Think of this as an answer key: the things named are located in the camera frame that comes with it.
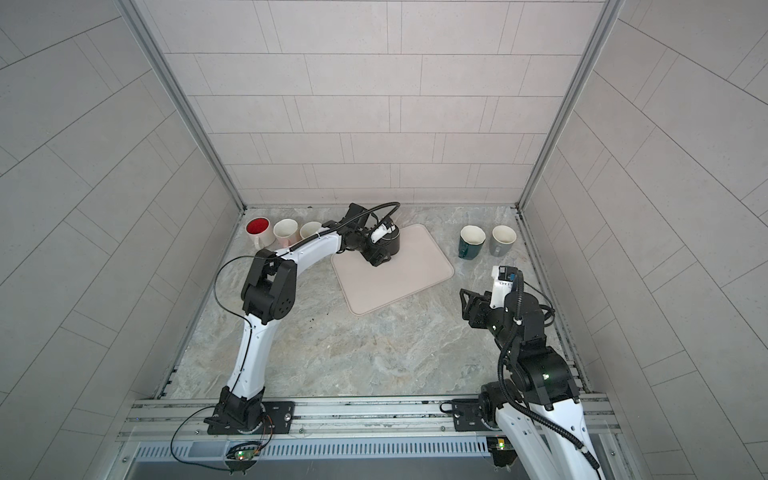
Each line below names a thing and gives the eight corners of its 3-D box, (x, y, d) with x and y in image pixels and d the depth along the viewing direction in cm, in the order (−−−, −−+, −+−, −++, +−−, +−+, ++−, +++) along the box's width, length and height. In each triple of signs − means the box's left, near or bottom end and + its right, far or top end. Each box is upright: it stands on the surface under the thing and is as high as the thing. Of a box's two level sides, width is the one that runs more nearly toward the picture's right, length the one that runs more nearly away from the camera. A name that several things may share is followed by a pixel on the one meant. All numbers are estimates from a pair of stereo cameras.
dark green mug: (458, 263, 102) (464, 245, 94) (455, 243, 107) (460, 224, 99) (480, 263, 102) (487, 245, 94) (476, 243, 107) (483, 224, 99)
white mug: (257, 255, 103) (249, 241, 97) (252, 235, 109) (243, 221, 103) (278, 247, 106) (270, 233, 99) (271, 228, 111) (264, 214, 105)
